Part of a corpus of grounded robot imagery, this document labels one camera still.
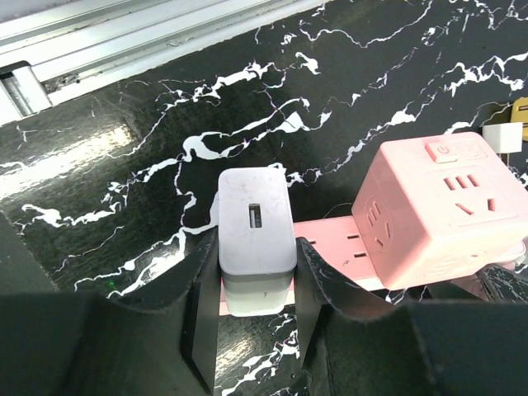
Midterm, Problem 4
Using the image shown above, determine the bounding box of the small white cube adapter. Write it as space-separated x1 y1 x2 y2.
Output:
482 122 523 154

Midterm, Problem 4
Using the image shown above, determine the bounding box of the pink power strip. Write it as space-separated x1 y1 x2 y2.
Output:
219 215 384 317

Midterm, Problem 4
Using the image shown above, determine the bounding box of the aluminium frame rail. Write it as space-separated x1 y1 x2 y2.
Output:
1 0 322 125

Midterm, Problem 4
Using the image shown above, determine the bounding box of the white plug adapter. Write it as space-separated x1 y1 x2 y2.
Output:
218 167 297 317

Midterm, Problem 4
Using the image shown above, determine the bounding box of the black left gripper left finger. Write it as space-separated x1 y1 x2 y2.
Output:
1 229 219 395

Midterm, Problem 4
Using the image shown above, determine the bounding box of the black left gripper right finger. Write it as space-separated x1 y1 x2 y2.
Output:
295 238 527 395

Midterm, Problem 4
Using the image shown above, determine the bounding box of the pink cube adapter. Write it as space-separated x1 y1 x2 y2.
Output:
351 132 527 290

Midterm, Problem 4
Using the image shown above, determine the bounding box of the yellow plug adapter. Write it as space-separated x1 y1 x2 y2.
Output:
511 97 528 142

